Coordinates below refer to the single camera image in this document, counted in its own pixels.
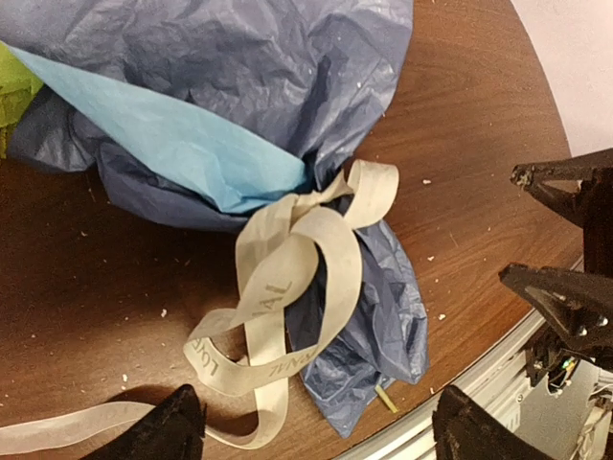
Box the white green leafy flower bunch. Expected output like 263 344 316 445
0 43 43 159

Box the light blue wrapping paper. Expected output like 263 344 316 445
11 47 307 214

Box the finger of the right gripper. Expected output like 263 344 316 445
499 264 612 369
511 149 612 233

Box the dark blue wrapping paper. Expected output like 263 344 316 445
1 0 428 437

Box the beige printed ribbon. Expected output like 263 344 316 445
0 159 401 455

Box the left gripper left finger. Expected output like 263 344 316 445
84 384 206 460

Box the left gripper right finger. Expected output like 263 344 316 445
432 385 546 460

